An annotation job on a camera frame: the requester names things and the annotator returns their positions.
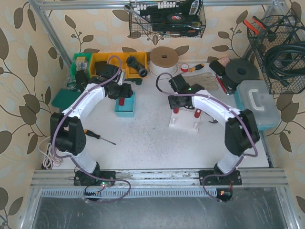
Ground red spring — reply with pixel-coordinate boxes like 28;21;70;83
119;98;125;106
173;108;179;114
194;109;201;118

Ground black handled claw hammer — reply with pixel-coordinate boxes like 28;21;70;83
209;119;218;124

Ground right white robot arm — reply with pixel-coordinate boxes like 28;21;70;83
155;73;260;186

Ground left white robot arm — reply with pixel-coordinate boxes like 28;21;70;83
50;66;133;186

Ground teal plastic tray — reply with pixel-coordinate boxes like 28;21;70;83
114;92;136;118

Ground green bin rack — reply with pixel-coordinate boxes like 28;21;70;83
125;78;142;85

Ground black box in bin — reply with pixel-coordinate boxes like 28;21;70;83
95;61;107;74

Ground grey pipe fitting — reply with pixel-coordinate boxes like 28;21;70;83
126;56;148;78

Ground red white tape roll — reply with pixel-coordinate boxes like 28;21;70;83
181;63;189;72

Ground black handheld meter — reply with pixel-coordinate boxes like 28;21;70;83
75;70;89;92

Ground yellow storage bins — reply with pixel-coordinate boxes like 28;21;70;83
89;52;148;79

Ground yellow black screwdriver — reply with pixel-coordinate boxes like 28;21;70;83
188;63;204;73

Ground green storage bin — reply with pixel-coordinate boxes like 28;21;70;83
70;53;92;78

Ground red utility knife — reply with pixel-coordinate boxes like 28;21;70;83
215;73;230;95

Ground black long screwdriver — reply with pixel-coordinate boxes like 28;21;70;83
84;129;116;145

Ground black sponge block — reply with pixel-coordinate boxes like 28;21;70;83
209;60;225;76

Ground black disc spool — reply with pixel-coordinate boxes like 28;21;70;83
222;59;259;90

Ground clear teal toolbox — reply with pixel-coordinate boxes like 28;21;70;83
234;80;281;131

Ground white peg base plate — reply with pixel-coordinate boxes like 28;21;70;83
169;108;201;133

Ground white hose coil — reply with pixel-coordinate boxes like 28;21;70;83
149;46;179;77

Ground centre wire basket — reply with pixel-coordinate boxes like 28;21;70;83
124;0;206;40

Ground wire basket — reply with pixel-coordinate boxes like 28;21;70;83
124;0;206;40
247;14;305;94

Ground orange handled pliers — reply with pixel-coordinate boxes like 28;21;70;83
243;16;266;36

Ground right wire basket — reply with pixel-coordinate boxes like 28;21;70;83
247;14;305;94

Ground black coiled cable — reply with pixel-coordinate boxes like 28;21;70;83
264;14;305;82

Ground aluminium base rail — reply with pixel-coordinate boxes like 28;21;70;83
30;168;288;199

